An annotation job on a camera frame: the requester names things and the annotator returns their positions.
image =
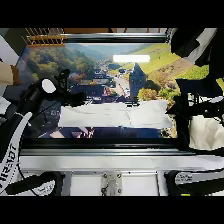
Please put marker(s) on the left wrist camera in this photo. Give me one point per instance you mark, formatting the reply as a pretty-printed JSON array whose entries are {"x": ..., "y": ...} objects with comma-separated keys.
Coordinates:
[{"x": 63, "y": 79}]

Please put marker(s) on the black garment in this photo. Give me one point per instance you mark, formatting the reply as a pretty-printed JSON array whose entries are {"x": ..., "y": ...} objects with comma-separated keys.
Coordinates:
[{"x": 182, "y": 40}]

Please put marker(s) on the white garment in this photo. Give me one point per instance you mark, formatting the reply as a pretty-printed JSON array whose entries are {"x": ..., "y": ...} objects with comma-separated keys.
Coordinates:
[
  {"x": 113, "y": 115},
  {"x": 203, "y": 43}
]

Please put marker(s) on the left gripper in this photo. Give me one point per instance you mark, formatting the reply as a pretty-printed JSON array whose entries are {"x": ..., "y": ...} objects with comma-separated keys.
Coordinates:
[{"x": 75, "y": 98}]

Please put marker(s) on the silver frame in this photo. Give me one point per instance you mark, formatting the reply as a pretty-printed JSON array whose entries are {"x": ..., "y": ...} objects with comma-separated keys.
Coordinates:
[{"x": 100, "y": 160}]

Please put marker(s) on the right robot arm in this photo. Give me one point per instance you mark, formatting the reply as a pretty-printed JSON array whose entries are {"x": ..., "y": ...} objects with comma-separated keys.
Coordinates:
[{"x": 196, "y": 91}]

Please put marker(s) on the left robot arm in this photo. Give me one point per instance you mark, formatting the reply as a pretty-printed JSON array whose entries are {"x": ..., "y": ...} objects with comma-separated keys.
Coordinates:
[{"x": 13, "y": 133}]

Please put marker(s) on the cream garment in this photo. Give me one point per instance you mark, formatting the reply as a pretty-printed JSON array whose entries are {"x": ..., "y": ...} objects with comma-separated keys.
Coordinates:
[{"x": 205, "y": 133}]

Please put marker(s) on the beige garment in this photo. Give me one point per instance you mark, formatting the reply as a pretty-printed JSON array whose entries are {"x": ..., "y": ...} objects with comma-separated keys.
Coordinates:
[{"x": 7, "y": 73}]

